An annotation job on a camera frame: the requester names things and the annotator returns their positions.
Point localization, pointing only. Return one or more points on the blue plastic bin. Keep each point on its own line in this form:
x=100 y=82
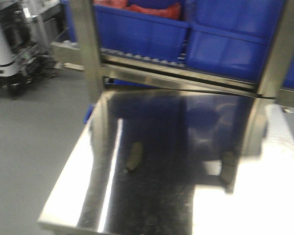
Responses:
x=141 y=34
x=233 y=37

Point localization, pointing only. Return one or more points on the left blue plastic bin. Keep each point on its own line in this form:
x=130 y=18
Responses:
x=141 y=34

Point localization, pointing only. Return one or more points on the inner-right grey brake pad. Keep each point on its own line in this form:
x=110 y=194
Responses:
x=228 y=173

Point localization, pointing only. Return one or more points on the steel roller rack frame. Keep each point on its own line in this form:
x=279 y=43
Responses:
x=100 y=64

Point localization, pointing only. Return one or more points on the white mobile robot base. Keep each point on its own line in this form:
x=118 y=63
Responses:
x=24 y=45

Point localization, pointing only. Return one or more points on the red plastic bag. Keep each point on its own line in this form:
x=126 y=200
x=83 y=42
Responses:
x=171 y=9

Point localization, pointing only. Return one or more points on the inner-left grey brake pad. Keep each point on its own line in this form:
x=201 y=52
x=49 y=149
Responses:
x=134 y=158

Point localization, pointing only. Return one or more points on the right blue plastic bin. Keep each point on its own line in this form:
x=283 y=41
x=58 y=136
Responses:
x=233 y=37

